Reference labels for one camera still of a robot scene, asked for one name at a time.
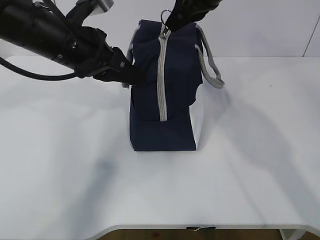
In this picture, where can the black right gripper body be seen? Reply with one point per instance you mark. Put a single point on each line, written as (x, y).
(202, 6)

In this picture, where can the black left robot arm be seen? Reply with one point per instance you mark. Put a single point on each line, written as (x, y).
(40, 27)

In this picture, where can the silver camera on left wrist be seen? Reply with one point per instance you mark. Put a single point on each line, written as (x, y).
(97, 6)

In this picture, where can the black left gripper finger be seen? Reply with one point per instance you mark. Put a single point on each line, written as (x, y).
(120, 70)

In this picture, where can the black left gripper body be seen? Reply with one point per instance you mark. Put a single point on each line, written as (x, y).
(88, 55)

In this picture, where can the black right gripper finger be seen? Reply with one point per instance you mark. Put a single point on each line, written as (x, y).
(181, 15)

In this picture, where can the navy blue lunch bag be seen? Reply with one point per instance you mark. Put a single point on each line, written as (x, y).
(166, 110)

